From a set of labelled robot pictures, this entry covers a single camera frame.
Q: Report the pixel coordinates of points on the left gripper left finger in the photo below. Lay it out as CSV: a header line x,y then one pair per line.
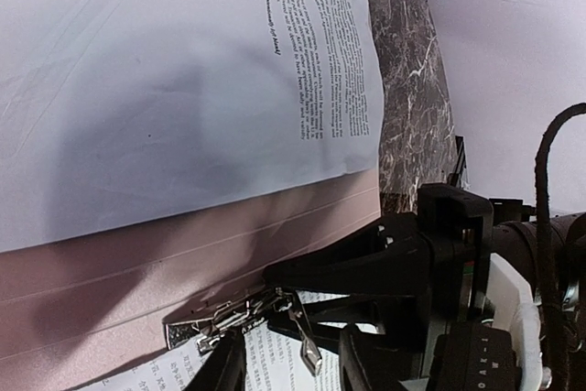
x,y
225,368

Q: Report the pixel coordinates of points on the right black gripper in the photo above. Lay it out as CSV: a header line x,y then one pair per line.
x,y
389,261

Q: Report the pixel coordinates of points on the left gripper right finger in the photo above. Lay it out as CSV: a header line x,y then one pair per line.
x,y
364,365

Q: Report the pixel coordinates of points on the tan folder metal clip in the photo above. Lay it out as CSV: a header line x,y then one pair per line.
x,y
243,315

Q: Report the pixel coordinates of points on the printed paper sheet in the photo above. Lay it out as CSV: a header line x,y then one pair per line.
x,y
117,112
272,363

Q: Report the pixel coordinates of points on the tan brown folder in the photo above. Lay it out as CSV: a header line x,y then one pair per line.
x,y
78,310

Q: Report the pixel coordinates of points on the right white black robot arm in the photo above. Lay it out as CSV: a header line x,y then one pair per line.
x,y
541,249

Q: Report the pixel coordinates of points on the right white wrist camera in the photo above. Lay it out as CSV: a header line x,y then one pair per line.
x,y
504,354

